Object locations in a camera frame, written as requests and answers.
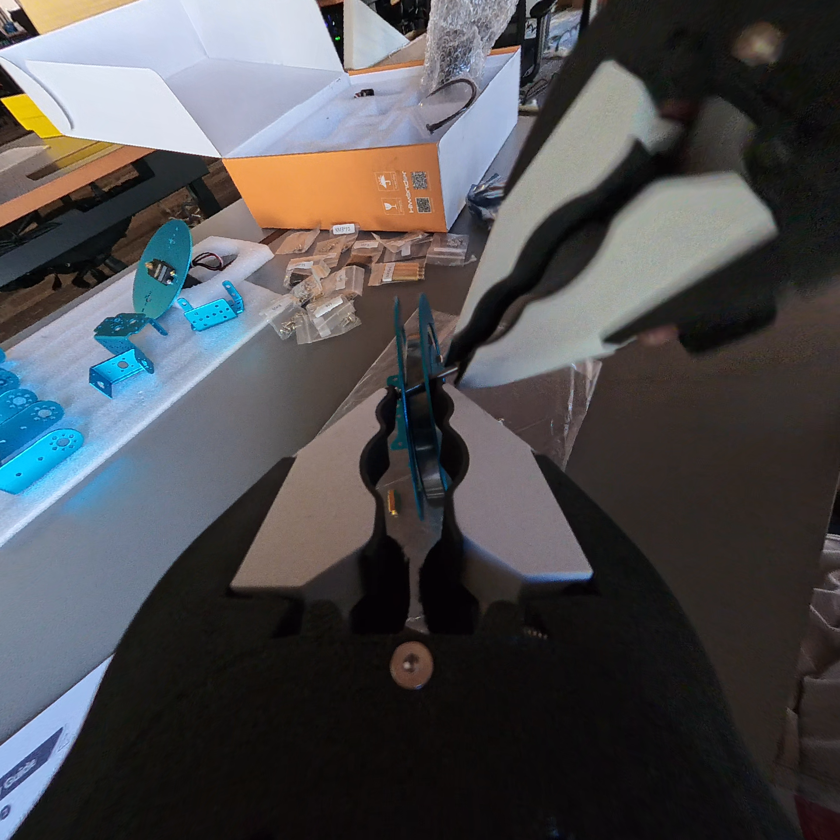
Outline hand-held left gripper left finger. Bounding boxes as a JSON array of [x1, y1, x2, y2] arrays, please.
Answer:
[[230, 387, 411, 634]]

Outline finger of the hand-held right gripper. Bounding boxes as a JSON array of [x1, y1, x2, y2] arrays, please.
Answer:
[[455, 172, 780, 389], [445, 60, 683, 368]]

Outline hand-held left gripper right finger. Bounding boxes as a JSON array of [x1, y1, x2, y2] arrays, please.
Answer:
[[420, 384, 595, 634]]

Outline blue round rotating base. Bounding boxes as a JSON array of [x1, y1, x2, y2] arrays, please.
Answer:
[[387, 294, 460, 522]]

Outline grey desk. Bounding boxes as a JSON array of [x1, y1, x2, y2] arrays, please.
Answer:
[[0, 98, 840, 788]]

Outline dark bag of parts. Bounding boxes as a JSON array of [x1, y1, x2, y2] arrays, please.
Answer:
[[467, 174, 509, 224]]

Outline clear plastic bag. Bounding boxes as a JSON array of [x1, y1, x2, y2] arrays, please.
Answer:
[[322, 308, 601, 473]]

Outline bubble wrap bundle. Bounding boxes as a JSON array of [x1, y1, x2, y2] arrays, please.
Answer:
[[420, 0, 516, 86]]

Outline pile of small hardware bags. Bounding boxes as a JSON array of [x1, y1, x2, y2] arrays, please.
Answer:
[[262, 226, 470, 345]]

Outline orange cardboard box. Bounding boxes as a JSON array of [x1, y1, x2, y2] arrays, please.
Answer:
[[0, 0, 522, 232]]

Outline white foam block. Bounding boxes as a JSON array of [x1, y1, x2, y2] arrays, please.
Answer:
[[190, 236, 273, 277]]

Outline white foam sheet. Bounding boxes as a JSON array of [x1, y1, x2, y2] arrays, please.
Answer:
[[0, 262, 277, 546]]

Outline teal round plate with servo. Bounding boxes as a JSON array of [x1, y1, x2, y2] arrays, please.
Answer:
[[133, 220, 193, 320]]

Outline white assembly guide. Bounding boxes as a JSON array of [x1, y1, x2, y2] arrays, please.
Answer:
[[0, 656, 112, 840]]

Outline long wooden table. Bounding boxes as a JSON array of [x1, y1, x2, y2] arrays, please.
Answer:
[[0, 141, 211, 290]]

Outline yellow plastic bins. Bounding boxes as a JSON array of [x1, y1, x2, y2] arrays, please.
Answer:
[[0, 92, 80, 139]]

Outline black cable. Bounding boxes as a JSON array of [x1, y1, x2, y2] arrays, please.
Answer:
[[427, 79, 479, 132]]

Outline blue perforated U bracket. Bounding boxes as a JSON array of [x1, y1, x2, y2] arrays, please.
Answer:
[[177, 281, 247, 331]]

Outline small blue bracket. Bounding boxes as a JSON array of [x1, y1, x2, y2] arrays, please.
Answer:
[[88, 350, 155, 398]]

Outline dark teal bracket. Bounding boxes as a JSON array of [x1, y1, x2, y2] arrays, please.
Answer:
[[94, 314, 168, 352]]

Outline large blue U bracket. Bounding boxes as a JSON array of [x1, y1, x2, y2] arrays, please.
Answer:
[[0, 400, 65, 460], [0, 428, 85, 494], [0, 367, 37, 424]]

